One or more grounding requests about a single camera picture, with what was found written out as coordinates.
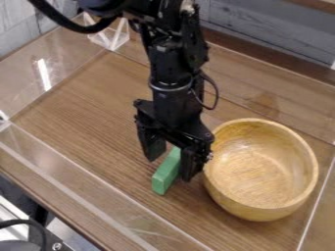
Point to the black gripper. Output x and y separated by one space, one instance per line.
169 119

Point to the brown wooden bowl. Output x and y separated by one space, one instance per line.
262 172

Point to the green rectangular block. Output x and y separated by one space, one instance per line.
165 172

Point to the black metal base plate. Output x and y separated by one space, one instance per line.
53 242

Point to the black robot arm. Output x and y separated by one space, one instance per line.
168 25

